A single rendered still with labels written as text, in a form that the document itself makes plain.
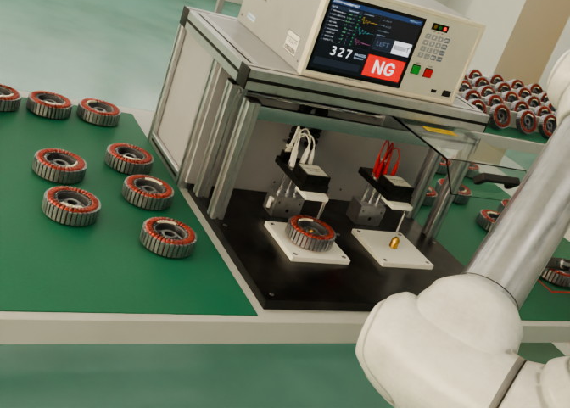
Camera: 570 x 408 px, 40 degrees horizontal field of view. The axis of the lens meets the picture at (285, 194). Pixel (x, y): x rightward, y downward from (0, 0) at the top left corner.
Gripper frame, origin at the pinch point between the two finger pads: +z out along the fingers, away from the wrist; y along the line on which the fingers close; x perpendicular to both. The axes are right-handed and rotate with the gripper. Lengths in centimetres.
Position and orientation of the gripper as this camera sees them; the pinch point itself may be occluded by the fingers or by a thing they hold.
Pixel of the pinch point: (556, 270)
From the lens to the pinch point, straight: 223.6
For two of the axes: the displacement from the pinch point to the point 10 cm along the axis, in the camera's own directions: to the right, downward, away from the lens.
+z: -1.6, 1.0, 9.8
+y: -9.5, -3.0, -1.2
